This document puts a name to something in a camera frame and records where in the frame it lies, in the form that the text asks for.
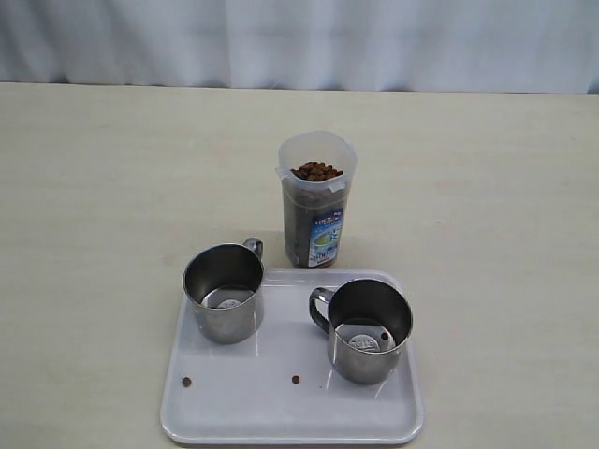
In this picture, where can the steel mug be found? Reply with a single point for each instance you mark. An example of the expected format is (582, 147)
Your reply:
(368, 322)
(223, 284)

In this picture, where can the clear plastic container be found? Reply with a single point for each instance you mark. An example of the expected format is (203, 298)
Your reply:
(319, 146)

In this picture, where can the white plastic tray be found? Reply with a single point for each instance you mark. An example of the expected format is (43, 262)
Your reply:
(243, 394)

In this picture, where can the white curtain backdrop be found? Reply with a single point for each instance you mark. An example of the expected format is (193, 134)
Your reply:
(546, 47)

